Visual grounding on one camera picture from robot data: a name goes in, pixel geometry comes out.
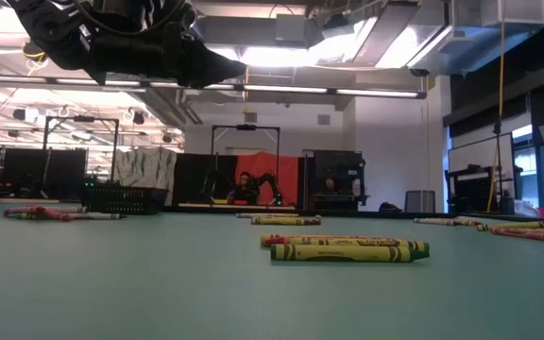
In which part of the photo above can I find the black partition panel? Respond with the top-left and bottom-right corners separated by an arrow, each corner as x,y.
0,144 -> 89,200
173,153 -> 238,207

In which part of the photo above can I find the grey bin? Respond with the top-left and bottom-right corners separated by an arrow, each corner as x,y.
403,189 -> 437,213

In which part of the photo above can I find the grey white curtain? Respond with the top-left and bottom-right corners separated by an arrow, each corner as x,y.
113,146 -> 178,205

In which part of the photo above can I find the black tripod stand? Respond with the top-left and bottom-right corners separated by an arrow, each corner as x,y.
491,117 -> 504,213

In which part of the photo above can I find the black equipment cart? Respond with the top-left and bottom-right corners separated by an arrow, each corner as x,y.
444,163 -> 524,214

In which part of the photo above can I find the red backdrop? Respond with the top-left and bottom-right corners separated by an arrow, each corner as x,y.
232,151 -> 300,207

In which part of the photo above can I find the white crayon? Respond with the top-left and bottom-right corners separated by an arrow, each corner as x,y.
67,212 -> 128,222

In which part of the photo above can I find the long ceiling light bar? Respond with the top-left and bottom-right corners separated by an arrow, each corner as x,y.
104,77 -> 428,100

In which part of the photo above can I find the black gantry frame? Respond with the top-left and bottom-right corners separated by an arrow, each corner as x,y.
42,114 -> 121,186
211,124 -> 281,207

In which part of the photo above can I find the red orange crayon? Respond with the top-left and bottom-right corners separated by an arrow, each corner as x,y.
262,235 -> 399,247

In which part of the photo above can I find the green table mat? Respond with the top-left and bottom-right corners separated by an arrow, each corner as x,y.
0,200 -> 544,340

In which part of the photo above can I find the grey ceiling unit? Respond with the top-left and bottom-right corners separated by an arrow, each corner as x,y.
275,13 -> 309,44

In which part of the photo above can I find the black plastic basket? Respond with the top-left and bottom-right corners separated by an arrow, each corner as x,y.
80,183 -> 170,216

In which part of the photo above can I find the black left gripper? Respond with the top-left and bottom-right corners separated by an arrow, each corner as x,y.
87,0 -> 247,89

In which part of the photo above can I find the rectangular silver air duct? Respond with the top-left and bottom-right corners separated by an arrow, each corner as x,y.
352,2 -> 455,70

